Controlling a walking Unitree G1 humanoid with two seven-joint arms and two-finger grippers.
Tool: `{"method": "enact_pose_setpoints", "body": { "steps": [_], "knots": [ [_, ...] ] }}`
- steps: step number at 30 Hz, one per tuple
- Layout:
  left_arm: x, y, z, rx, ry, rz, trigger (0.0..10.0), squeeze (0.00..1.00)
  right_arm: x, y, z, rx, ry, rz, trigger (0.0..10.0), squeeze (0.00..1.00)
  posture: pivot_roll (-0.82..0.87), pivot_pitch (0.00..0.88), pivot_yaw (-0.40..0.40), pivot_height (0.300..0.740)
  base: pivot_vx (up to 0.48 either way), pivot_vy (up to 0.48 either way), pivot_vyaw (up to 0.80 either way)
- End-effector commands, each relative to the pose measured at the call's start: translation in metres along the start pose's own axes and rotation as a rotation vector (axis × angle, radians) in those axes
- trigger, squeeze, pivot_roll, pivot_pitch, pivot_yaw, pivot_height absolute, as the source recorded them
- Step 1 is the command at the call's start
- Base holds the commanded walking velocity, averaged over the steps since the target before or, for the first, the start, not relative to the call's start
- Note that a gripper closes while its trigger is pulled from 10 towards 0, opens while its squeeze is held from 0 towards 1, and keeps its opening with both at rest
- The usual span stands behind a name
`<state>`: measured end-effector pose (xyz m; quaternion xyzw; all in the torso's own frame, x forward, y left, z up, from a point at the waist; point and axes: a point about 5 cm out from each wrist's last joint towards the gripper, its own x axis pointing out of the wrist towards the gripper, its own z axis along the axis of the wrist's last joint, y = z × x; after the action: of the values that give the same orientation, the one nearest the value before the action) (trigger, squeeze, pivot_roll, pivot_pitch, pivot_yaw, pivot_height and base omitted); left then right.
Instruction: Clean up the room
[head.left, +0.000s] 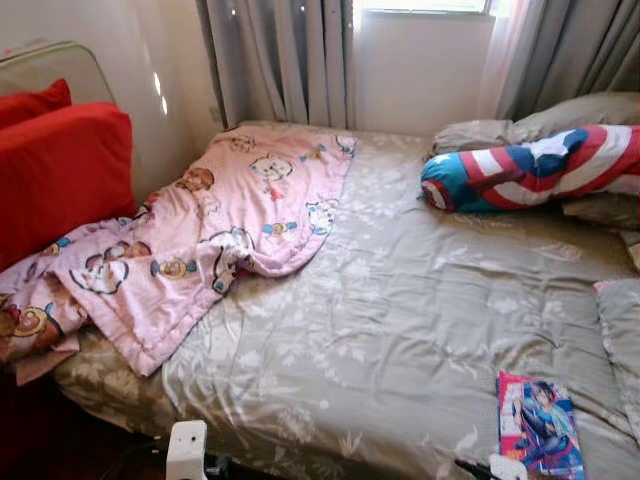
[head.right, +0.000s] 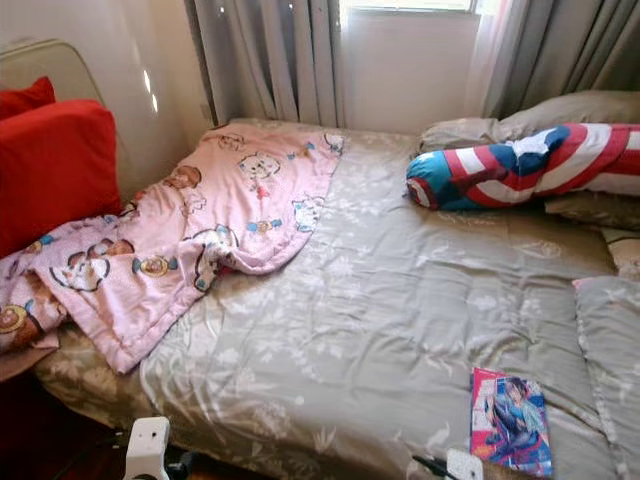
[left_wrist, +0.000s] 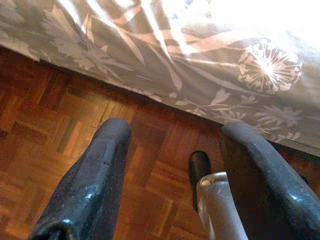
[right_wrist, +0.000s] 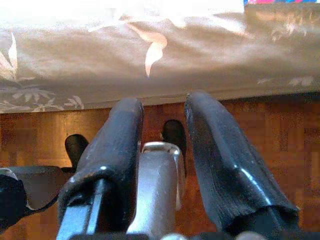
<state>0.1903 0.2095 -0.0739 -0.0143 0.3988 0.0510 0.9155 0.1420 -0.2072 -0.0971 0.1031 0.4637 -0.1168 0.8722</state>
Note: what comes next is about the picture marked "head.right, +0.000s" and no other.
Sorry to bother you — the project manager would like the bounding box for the anime comic book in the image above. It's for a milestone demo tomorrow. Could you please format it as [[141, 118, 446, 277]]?
[[470, 367, 554, 478]]

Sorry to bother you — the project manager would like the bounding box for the bed with grey floral sheet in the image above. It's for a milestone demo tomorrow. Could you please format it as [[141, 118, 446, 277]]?
[[35, 118, 640, 480]]

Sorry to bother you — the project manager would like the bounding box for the grey floral pillow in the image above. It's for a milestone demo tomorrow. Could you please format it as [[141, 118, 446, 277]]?
[[573, 275, 640, 471]]

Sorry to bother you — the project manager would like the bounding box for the pink cartoon print blanket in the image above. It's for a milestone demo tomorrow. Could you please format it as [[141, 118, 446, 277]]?
[[0, 125, 346, 374]]

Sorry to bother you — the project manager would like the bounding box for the flat grey pillow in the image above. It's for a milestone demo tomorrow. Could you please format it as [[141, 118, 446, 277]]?
[[545, 190, 640, 233]]

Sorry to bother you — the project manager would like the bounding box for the striped shield print bolster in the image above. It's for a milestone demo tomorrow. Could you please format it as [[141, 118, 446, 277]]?
[[407, 122, 640, 211]]

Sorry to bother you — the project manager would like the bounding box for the red fabric cushion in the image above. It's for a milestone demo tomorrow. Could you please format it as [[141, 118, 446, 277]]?
[[0, 98, 123, 259], [0, 75, 56, 121]]

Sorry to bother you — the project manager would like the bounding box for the small grey pillow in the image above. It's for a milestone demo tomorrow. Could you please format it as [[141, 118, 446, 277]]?
[[420, 117, 508, 153]]

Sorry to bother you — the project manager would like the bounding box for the large grey pillow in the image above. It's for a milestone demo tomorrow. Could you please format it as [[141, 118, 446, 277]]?
[[495, 90, 640, 143]]

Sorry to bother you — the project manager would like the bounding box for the grey pleated curtain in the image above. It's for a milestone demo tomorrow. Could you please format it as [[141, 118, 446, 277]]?
[[185, 0, 346, 129], [470, 0, 640, 119]]

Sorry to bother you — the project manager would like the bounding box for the window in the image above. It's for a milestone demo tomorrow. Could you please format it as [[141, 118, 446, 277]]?
[[345, 0, 481, 14]]

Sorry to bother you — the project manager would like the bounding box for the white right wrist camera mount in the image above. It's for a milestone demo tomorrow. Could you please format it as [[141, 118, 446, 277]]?
[[447, 450, 484, 480]]

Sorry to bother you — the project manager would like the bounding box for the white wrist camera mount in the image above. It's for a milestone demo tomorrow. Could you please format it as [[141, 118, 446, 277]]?
[[447, 450, 484, 480], [125, 417, 171, 480]]

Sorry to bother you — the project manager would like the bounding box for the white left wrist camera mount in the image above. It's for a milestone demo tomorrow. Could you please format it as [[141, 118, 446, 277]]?
[[125, 417, 171, 480]]

